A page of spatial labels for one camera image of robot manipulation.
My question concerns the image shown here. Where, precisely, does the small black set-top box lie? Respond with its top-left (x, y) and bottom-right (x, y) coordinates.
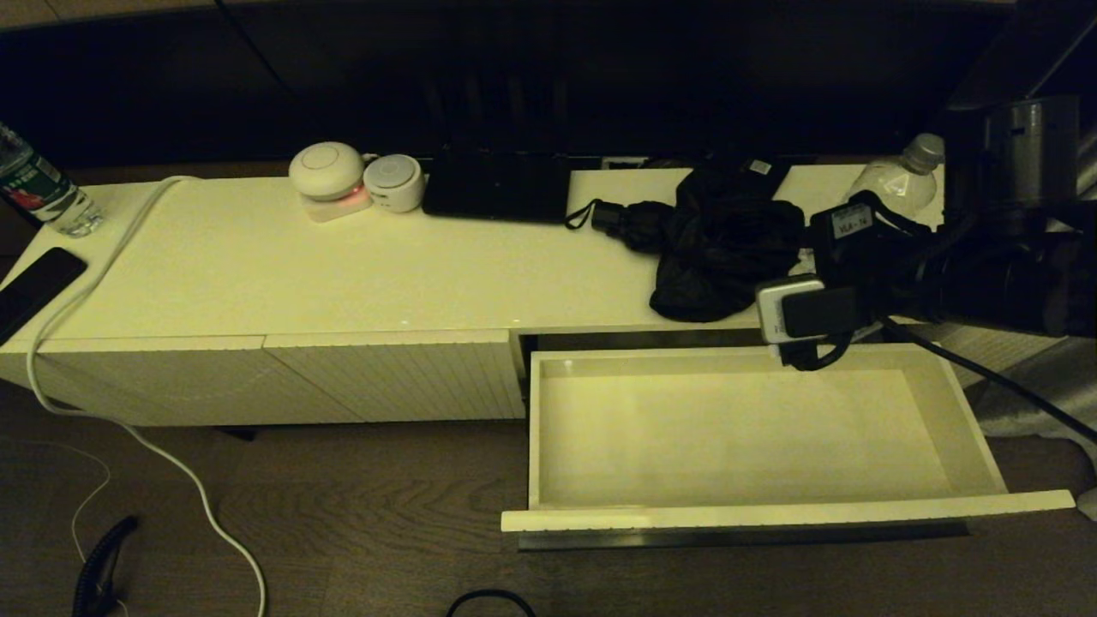
top-left (728, 157), bottom-right (791, 202)

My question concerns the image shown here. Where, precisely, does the white flat charging base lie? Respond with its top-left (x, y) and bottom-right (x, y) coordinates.
top-left (303, 186), bottom-right (375, 224)

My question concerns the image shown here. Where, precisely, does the black smartphone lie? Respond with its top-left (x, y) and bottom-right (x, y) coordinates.
top-left (0, 247), bottom-right (88, 346)

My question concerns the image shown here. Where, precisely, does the black umbrella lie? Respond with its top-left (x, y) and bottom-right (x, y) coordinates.
top-left (564, 167), bottom-right (815, 324)

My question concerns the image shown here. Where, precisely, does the white dome shaped device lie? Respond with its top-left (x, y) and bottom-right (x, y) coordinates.
top-left (288, 141), bottom-right (366, 202)

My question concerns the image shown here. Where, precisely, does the large black box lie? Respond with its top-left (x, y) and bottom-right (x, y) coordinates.
top-left (421, 150), bottom-right (572, 225)

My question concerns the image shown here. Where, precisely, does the thick white cable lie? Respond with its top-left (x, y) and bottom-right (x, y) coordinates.
top-left (26, 176), bottom-right (268, 617)

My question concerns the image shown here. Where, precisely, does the small white round speaker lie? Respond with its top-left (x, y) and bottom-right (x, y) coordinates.
top-left (363, 153), bottom-right (426, 213)

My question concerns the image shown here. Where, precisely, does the black cable loop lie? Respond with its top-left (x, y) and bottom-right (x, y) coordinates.
top-left (446, 590), bottom-right (537, 617)

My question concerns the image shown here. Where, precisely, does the white low cabinet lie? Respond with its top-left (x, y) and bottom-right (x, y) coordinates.
top-left (0, 163), bottom-right (1072, 442)

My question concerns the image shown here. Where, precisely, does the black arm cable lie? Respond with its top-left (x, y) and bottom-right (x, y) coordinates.
top-left (878, 317), bottom-right (1097, 446)

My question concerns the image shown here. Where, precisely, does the thin white cable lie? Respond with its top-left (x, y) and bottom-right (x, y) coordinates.
top-left (0, 437), bottom-right (129, 617)

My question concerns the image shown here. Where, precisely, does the black coiled cable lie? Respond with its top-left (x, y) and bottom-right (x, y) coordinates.
top-left (73, 514), bottom-right (140, 617)

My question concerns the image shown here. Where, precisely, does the clear water bottle grey cap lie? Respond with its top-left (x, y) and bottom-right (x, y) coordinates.
top-left (848, 135), bottom-right (945, 215)

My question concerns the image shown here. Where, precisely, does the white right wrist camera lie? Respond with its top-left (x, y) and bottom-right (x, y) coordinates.
top-left (756, 276), bottom-right (860, 345)

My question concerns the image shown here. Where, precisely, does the water bottle with green label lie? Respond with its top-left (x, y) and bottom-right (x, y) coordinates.
top-left (0, 122), bottom-right (105, 238)

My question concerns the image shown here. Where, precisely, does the white drawer with black handle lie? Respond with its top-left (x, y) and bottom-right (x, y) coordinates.
top-left (501, 343), bottom-right (1076, 549)

